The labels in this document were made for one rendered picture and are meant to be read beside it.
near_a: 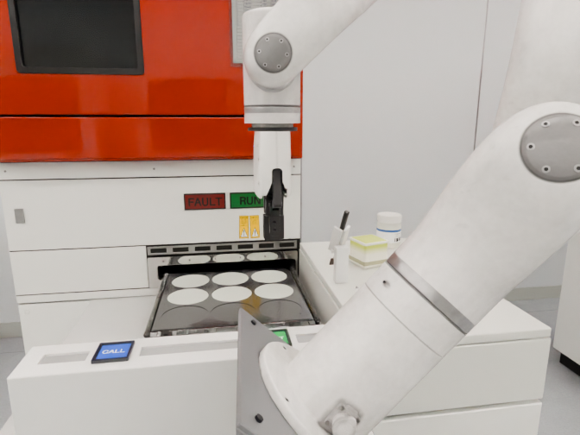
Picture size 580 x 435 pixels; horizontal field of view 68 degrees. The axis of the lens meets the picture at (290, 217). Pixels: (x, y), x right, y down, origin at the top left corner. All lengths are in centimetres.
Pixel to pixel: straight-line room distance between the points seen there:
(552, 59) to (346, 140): 234
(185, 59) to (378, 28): 192
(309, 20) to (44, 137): 87
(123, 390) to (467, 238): 55
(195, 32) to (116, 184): 46
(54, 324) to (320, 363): 107
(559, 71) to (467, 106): 261
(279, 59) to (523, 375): 70
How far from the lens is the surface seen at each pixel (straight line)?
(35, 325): 148
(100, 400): 78
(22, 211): 137
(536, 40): 59
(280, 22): 57
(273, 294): 111
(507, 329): 89
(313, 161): 281
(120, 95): 123
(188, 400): 76
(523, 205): 45
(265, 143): 62
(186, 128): 120
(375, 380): 49
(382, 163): 295
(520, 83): 60
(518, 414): 98
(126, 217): 130
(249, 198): 127
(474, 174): 46
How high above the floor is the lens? 133
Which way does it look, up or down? 13 degrees down
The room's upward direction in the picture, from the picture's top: straight up
